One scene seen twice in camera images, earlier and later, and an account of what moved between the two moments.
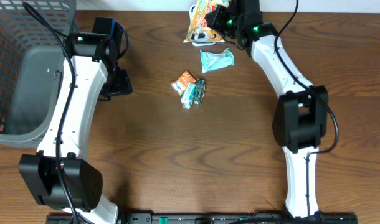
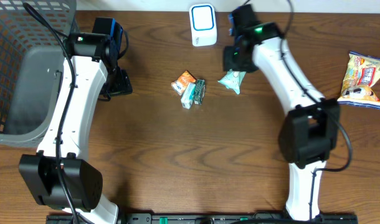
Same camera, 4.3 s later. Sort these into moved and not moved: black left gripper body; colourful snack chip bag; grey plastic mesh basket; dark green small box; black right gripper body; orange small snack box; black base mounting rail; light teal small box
Moved: black right gripper body; colourful snack chip bag
Not moved: grey plastic mesh basket; orange small snack box; dark green small box; black left gripper body; light teal small box; black base mounting rail
